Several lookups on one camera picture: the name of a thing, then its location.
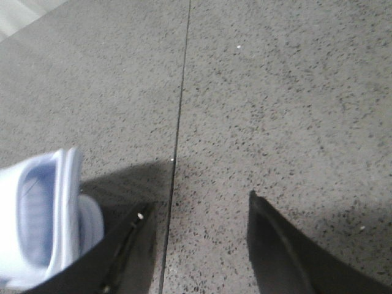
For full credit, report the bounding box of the beige curtain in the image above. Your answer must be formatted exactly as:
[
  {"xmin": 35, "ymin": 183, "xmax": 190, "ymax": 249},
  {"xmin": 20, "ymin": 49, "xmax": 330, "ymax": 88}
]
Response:
[{"xmin": 1, "ymin": 0, "xmax": 65, "ymax": 41}]

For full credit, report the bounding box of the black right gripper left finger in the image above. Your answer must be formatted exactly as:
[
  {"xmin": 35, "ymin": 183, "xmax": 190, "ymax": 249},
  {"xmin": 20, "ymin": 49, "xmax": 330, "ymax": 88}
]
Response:
[{"xmin": 27, "ymin": 203, "xmax": 157, "ymax": 293}]

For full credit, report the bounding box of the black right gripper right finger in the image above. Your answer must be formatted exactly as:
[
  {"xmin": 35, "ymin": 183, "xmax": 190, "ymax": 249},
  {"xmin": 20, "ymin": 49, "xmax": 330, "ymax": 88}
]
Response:
[{"xmin": 247, "ymin": 190, "xmax": 391, "ymax": 293}]

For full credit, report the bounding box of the light blue slipper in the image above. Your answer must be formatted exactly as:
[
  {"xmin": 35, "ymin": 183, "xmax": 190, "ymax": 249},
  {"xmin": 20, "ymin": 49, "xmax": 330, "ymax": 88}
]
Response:
[{"xmin": 1, "ymin": 148, "xmax": 104, "ymax": 290}]

